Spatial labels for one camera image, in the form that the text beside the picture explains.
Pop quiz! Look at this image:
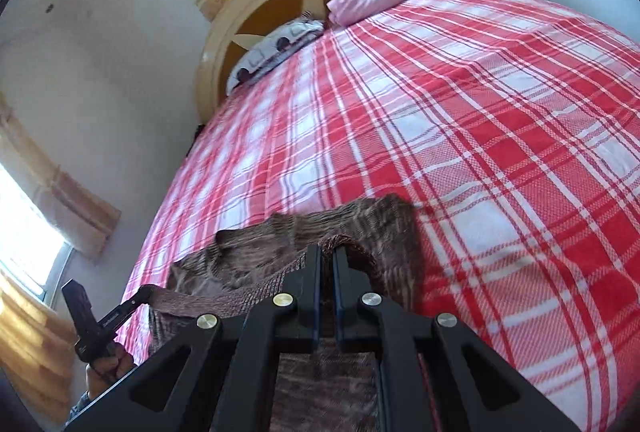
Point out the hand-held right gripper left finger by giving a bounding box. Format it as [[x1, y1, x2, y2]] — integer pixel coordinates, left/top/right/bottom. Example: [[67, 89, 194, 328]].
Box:
[[62, 245, 321, 432]]

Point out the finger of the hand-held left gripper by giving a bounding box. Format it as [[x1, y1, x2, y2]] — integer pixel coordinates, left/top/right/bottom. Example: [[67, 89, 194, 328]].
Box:
[[127, 285, 153, 313]]

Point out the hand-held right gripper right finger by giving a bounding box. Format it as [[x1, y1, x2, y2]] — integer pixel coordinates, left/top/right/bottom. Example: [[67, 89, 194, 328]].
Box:
[[333, 245, 583, 432]]

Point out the brown knit sun-pattern sweater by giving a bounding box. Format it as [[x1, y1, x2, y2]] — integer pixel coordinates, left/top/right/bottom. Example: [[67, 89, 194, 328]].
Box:
[[147, 193, 443, 432]]

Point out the person's left forearm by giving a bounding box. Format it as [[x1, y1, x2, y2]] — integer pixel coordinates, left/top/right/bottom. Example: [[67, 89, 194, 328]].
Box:
[[64, 374, 118, 428]]

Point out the person's left hand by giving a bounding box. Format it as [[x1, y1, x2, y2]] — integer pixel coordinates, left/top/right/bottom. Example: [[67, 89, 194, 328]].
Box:
[[85, 341, 138, 388]]

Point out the red plaid bedspread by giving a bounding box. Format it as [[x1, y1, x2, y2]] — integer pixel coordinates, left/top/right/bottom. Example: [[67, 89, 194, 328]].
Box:
[[115, 0, 640, 432]]

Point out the white patterned pillow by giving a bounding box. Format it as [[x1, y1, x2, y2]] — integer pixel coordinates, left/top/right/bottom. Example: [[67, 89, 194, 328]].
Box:
[[225, 19, 326, 95]]

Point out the cream and brown headboard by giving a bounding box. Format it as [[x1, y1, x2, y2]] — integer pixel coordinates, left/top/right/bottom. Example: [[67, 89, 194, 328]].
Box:
[[194, 0, 396, 125]]

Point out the side wall window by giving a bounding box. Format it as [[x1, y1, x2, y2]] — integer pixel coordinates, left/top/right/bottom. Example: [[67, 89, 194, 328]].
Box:
[[0, 162, 76, 307]]

